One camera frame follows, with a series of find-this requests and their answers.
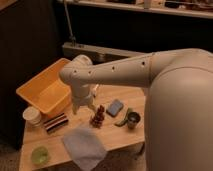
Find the upper wooden shelf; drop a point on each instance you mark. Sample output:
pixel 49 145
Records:
pixel 144 7

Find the metal stand pole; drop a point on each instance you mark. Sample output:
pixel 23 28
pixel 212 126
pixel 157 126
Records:
pixel 72 37

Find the green plastic cup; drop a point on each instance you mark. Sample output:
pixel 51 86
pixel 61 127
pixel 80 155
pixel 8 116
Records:
pixel 40 156

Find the yellow plastic bin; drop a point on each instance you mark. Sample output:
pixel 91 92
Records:
pixel 46 91

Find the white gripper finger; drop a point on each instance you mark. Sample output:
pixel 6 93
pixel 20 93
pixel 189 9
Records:
pixel 75 108
pixel 92 107

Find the blue sponge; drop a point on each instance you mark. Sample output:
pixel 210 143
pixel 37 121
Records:
pixel 114 108

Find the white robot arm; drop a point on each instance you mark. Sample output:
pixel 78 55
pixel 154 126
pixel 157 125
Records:
pixel 178 118

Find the small metal cup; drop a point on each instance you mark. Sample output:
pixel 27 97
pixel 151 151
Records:
pixel 133 119

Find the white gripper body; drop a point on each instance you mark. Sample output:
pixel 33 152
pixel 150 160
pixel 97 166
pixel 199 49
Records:
pixel 81 94

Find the grey cloth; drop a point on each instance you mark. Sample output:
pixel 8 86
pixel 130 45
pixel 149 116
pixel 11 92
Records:
pixel 84 147

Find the dark red grape bunch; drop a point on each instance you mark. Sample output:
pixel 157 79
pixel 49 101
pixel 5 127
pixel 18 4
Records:
pixel 97 120

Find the white paper cup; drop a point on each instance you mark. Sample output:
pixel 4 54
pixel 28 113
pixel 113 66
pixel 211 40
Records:
pixel 32 115

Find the black striped block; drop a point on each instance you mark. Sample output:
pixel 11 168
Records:
pixel 55 122

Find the green bean pod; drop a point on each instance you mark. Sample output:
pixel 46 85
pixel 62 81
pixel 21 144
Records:
pixel 124 120

